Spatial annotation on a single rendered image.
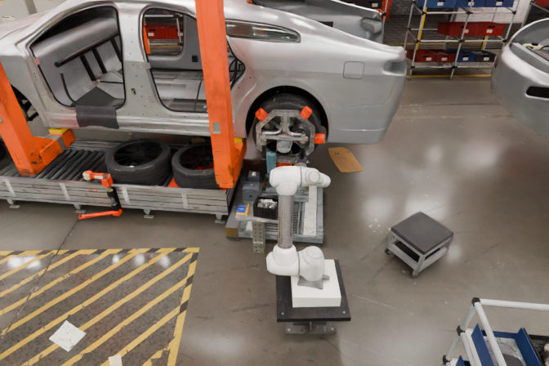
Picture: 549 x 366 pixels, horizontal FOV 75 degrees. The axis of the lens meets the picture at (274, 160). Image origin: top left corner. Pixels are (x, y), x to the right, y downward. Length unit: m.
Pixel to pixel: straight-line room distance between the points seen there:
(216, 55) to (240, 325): 2.00
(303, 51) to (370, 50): 0.55
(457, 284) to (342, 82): 1.95
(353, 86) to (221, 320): 2.20
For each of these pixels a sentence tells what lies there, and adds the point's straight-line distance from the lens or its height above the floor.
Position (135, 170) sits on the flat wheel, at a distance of 3.76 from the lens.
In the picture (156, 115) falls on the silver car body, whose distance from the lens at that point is 3.74.
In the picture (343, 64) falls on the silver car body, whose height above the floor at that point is 1.52.
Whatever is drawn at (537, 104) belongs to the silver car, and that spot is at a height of 1.06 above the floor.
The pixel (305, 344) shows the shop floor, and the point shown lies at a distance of 2.87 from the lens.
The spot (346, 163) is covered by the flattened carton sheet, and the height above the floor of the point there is 0.01.
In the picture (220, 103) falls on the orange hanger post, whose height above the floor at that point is 1.35.
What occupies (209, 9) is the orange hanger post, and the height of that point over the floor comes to 2.03.
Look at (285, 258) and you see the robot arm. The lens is 2.43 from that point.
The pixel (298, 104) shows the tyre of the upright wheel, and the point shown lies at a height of 1.16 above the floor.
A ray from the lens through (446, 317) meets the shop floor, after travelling 3.24.
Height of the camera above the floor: 2.49
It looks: 33 degrees down
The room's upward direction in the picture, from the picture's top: straight up
